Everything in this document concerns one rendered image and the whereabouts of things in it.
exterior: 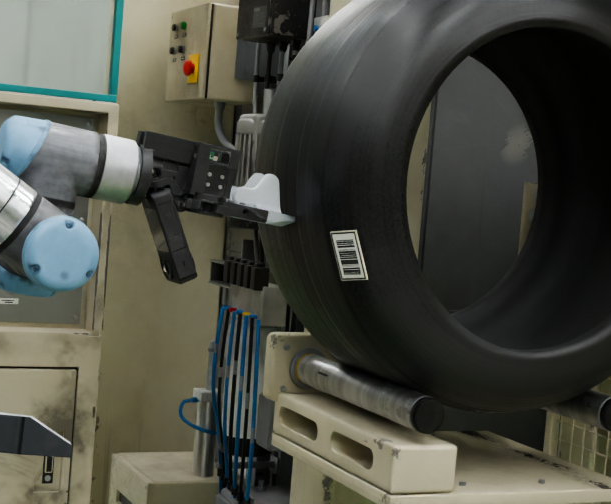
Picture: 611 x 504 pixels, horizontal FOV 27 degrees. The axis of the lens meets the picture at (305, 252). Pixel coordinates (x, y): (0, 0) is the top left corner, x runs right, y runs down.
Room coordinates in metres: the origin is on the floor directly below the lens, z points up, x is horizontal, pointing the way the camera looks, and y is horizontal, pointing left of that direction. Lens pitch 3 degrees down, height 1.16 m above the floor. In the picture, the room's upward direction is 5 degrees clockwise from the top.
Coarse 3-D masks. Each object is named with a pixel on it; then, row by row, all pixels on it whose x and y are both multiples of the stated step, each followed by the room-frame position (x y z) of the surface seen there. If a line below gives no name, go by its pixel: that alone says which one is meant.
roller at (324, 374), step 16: (304, 368) 1.76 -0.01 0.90; (320, 368) 1.72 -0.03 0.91; (336, 368) 1.69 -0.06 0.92; (352, 368) 1.68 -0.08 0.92; (320, 384) 1.71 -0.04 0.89; (336, 384) 1.66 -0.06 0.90; (352, 384) 1.63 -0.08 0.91; (368, 384) 1.60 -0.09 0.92; (384, 384) 1.57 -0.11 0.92; (352, 400) 1.63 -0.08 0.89; (368, 400) 1.58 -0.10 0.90; (384, 400) 1.54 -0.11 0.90; (400, 400) 1.51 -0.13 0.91; (416, 400) 1.49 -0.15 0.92; (432, 400) 1.49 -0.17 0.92; (384, 416) 1.56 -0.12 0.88; (400, 416) 1.51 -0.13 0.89; (416, 416) 1.48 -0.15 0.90; (432, 416) 1.49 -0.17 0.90; (432, 432) 1.49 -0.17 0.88
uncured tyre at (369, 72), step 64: (384, 0) 1.56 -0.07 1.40; (448, 0) 1.50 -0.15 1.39; (512, 0) 1.52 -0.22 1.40; (576, 0) 1.56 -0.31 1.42; (320, 64) 1.56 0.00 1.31; (384, 64) 1.47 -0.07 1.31; (448, 64) 1.48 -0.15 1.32; (512, 64) 1.84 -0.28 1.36; (576, 64) 1.83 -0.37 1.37; (320, 128) 1.48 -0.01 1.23; (384, 128) 1.45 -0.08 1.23; (576, 128) 1.88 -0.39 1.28; (320, 192) 1.47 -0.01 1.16; (384, 192) 1.45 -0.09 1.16; (576, 192) 1.89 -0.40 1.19; (320, 256) 1.49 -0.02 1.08; (384, 256) 1.46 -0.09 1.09; (576, 256) 1.88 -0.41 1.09; (320, 320) 1.59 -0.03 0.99; (384, 320) 1.48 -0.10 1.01; (448, 320) 1.49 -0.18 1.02; (512, 320) 1.85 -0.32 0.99; (576, 320) 1.80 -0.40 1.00; (448, 384) 1.52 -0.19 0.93; (512, 384) 1.54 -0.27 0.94; (576, 384) 1.59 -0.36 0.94
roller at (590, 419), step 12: (576, 396) 1.65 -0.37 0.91; (588, 396) 1.64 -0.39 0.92; (600, 396) 1.62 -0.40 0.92; (552, 408) 1.70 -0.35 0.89; (564, 408) 1.67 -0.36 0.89; (576, 408) 1.65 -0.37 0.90; (588, 408) 1.62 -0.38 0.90; (600, 408) 1.60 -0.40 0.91; (588, 420) 1.63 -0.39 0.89; (600, 420) 1.60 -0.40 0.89
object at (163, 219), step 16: (160, 192) 1.44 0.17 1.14; (144, 208) 1.47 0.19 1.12; (160, 208) 1.44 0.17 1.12; (160, 224) 1.44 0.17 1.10; (176, 224) 1.45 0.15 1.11; (160, 240) 1.46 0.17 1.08; (176, 240) 1.45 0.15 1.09; (160, 256) 1.48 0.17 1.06; (176, 256) 1.45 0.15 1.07; (176, 272) 1.45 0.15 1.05; (192, 272) 1.46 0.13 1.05
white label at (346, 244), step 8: (336, 232) 1.46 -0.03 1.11; (344, 232) 1.45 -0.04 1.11; (352, 232) 1.44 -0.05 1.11; (336, 240) 1.46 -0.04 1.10; (344, 240) 1.45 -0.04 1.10; (352, 240) 1.44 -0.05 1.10; (336, 248) 1.46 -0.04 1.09; (344, 248) 1.45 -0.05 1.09; (352, 248) 1.45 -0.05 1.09; (360, 248) 1.44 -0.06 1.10; (336, 256) 1.47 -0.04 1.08; (344, 256) 1.46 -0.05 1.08; (352, 256) 1.45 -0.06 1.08; (360, 256) 1.44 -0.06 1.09; (344, 264) 1.46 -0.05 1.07; (352, 264) 1.45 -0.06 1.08; (360, 264) 1.45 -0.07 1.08; (344, 272) 1.46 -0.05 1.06; (352, 272) 1.46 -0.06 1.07; (360, 272) 1.45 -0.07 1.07; (344, 280) 1.47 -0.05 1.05
